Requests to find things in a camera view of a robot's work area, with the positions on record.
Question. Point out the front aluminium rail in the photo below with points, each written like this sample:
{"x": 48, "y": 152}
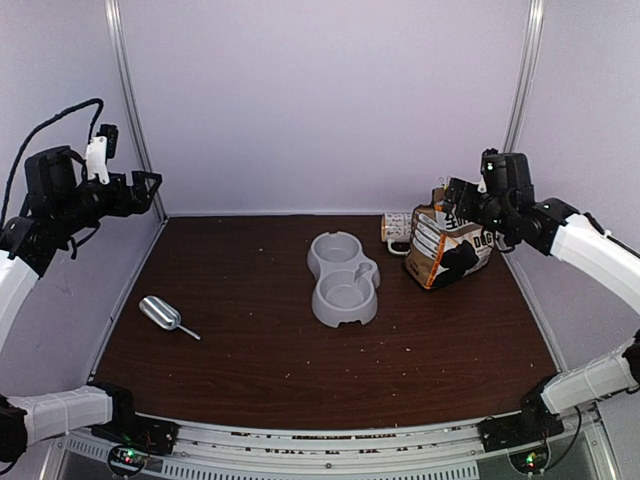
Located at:
{"x": 453, "y": 450}

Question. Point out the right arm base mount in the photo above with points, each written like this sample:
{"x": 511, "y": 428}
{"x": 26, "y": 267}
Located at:
{"x": 525, "y": 440}

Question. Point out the metal scoop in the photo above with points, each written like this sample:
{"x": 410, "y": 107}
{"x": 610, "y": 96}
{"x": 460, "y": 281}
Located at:
{"x": 164, "y": 315}

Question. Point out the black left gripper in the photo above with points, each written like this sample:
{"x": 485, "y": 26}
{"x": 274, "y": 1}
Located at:
{"x": 124, "y": 206}

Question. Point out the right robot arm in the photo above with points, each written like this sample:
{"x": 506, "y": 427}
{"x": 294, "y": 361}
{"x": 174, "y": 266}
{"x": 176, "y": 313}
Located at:
{"x": 580, "y": 283}

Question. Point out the aluminium frame post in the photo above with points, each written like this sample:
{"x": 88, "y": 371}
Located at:
{"x": 520, "y": 100}
{"x": 118, "y": 41}

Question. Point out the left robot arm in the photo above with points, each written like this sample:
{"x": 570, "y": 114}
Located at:
{"x": 56, "y": 207}

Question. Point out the dog food bag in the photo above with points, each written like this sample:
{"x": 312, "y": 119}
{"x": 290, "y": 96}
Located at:
{"x": 443, "y": 247}

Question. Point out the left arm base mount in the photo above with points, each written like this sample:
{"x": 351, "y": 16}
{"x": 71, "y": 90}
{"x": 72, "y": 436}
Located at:
{"x": 134, "y": 446}

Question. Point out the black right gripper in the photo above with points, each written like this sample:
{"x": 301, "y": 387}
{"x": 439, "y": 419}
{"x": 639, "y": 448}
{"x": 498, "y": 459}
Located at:
{"x": 463, "y": 209}

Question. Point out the patterned white mug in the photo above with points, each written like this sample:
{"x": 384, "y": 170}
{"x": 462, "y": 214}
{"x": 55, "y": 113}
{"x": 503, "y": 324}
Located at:
{"x": 396, "y": 229}

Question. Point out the grey double pet bowl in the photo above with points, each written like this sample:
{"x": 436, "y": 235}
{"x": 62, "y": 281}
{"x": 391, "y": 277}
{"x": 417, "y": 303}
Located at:
{"x": 346, "y": 280}

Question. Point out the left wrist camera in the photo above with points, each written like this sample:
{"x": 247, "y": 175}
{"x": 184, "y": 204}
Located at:
{"x": 100, "y": 149}

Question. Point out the left aluminium frame post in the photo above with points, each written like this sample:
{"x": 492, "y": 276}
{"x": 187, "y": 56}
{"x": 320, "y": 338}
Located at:
{"x": 118, "y": 41}

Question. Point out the right aluminium frame post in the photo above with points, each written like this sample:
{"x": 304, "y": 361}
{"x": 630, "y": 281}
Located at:
{"x": 520, "y": 100}

